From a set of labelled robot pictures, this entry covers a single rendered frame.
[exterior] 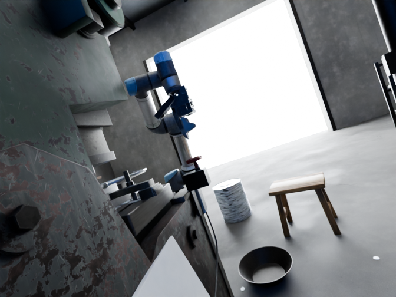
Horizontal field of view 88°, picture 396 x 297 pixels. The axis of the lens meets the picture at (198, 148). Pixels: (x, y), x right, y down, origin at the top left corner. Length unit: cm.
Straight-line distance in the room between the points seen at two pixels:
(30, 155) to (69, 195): 8
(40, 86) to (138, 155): 547
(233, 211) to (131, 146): 449
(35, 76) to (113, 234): 37
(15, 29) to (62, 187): 36
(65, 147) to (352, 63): 568
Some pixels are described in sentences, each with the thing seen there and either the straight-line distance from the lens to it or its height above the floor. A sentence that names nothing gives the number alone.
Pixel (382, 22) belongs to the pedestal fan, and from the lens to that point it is 55.
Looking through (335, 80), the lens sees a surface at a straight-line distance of 565.
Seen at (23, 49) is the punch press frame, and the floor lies 112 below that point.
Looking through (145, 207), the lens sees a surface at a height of 69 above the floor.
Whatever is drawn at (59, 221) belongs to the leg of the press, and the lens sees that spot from 38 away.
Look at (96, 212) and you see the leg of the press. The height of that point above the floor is 76.
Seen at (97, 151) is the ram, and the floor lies 90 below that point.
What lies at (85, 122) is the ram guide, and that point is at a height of 100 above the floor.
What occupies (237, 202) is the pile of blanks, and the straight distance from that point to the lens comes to 196.
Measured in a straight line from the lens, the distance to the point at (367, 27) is 613.
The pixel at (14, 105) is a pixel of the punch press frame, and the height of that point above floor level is 99.
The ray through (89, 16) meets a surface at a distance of 67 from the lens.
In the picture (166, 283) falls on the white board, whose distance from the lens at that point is 56.
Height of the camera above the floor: 82
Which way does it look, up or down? 2 degrees down
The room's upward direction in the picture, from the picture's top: 20 degrees counter-clockwise
